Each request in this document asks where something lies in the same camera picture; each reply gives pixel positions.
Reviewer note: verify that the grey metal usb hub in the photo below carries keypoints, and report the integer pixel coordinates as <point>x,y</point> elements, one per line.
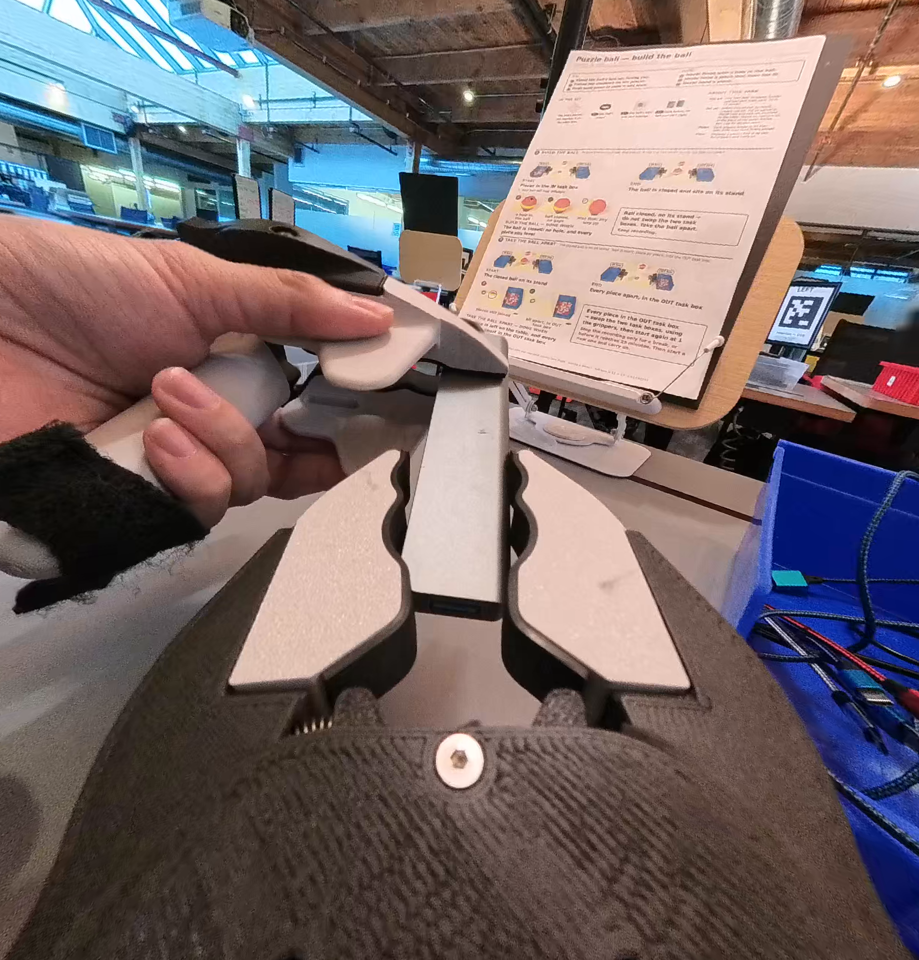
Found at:
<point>459,487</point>

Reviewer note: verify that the wooden document stand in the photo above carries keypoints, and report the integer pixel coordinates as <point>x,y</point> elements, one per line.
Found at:
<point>759,360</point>

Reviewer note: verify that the red plastic bin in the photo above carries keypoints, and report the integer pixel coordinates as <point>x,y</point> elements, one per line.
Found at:
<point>906,382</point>

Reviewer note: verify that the person's left hand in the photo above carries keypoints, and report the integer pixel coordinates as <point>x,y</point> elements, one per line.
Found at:
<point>92,315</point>

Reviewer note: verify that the black ceiling pole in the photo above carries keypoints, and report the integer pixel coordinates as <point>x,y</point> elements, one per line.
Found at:
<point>568,45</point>

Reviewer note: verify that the white ceiling projector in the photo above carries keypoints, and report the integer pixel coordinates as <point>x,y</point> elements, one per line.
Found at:
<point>216,11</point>

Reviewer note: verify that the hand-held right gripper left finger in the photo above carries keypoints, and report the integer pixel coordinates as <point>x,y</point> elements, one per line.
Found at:
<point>324,585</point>

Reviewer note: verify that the black monitor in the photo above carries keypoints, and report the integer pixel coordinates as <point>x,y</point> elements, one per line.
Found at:
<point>428,202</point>

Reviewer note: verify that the metal ventilation duct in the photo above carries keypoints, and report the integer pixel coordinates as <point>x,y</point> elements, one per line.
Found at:
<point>778,15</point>

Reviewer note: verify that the small clear plastic container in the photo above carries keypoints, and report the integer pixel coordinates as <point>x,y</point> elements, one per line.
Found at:
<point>778,373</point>

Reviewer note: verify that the grey desk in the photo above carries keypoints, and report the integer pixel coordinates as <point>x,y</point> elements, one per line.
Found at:
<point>677,540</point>

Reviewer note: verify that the small wooden stand board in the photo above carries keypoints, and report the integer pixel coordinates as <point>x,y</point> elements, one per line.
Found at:
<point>429,259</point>

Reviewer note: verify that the blue plastic bin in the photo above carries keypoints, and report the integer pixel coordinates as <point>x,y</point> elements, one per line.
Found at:
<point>819,510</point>

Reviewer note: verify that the white standing sign board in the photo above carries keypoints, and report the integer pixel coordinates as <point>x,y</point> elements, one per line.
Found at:
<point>281,206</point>
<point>246,196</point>

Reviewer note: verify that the black backing board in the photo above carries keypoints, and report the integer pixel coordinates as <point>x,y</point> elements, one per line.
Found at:
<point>819,135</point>

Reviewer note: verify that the black white marker sign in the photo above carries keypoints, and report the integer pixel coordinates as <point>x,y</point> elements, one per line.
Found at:
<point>804,315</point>

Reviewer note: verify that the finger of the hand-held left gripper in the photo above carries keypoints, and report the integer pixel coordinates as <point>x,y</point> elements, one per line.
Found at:
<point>459,337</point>
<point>354,427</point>

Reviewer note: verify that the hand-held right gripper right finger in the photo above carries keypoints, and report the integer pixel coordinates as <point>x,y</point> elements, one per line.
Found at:
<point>594,585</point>

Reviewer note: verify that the printed instruction sheet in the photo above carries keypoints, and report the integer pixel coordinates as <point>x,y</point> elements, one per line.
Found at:
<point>654,225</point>

